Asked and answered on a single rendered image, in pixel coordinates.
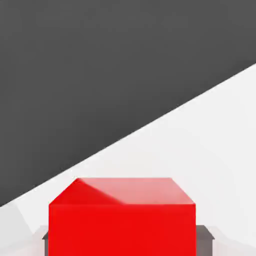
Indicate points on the small red cube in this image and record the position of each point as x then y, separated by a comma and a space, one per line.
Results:
122, 226

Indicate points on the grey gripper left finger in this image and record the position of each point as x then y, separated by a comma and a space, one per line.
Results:
45, 245

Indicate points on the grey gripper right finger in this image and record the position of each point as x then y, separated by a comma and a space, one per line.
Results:
204, 243

